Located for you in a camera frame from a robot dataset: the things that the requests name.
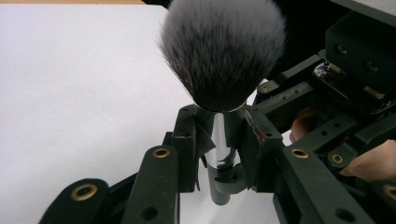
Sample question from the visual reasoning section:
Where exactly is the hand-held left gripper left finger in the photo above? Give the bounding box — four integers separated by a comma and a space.
170, 104, 217, 193

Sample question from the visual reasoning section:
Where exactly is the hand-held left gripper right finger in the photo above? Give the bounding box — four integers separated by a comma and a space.
223, 105, 285, 193

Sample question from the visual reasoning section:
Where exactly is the black makeup brush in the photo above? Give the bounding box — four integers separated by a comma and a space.
158, 0, 288, 207

